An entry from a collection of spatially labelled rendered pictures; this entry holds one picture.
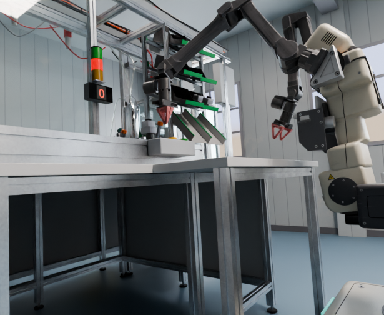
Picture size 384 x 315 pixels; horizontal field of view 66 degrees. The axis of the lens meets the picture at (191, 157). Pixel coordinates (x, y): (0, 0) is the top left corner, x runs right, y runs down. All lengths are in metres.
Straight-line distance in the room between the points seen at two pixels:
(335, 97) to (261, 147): 3.35
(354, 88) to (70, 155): 1.02
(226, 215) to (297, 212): 3.57
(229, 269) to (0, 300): 0.56
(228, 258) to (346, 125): 0.70
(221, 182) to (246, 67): 4.13
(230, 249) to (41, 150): 0.59
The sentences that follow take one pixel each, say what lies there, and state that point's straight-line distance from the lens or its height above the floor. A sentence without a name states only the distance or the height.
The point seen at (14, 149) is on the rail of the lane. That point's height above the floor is 0.90.
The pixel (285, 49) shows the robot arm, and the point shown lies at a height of 1.25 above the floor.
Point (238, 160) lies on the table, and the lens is 0.89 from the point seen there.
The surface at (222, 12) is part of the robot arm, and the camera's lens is 1.42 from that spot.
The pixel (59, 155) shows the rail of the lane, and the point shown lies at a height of 0.89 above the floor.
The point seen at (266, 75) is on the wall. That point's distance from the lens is 4.72.
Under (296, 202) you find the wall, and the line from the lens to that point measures 4.40.
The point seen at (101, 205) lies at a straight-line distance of 2.98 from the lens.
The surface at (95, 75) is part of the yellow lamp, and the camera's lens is 1.41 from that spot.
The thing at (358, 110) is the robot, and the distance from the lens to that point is 1.26.
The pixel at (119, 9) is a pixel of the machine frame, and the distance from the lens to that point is 2.42.
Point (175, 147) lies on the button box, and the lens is 1.14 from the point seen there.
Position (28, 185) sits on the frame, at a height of 0.81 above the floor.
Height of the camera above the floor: 0.80
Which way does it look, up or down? 4 degrees up
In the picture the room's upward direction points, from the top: 3 degrees counter-clockwise
